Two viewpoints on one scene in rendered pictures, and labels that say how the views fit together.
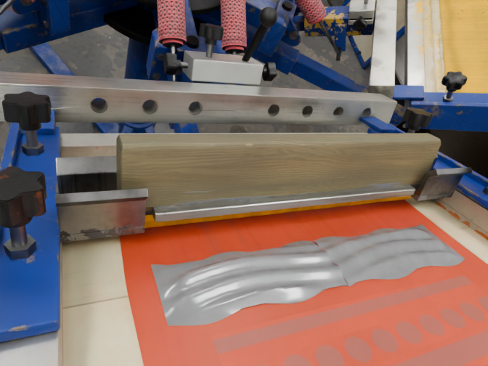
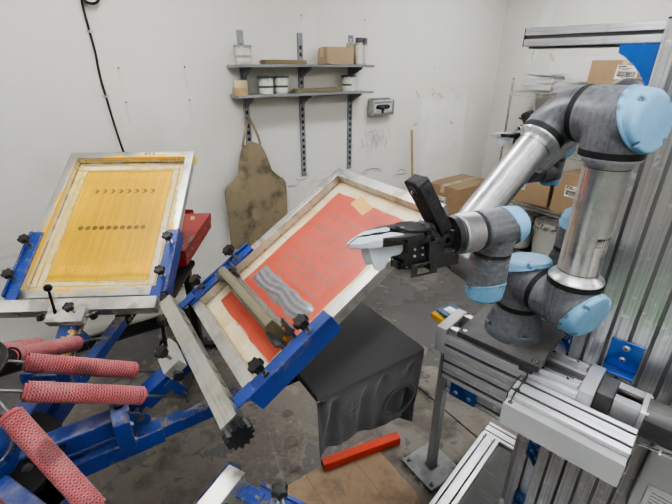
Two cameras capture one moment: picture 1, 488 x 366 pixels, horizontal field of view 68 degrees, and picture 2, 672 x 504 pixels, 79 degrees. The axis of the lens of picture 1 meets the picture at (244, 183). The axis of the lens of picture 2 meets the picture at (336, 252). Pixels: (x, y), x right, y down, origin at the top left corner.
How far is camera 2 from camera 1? 107 cm
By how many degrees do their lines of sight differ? 62
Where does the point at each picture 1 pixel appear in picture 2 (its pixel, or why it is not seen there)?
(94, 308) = not seen: hidden behind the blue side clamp
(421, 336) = (297, 267)
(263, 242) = (277, 309)
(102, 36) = not seen: outside the picture
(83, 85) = (217, 386)
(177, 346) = (318, 304)
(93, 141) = (246, 376)
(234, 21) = (122, 364)
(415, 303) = (288, 271)
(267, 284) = (294, 299)
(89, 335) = not seen: hidden behind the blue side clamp
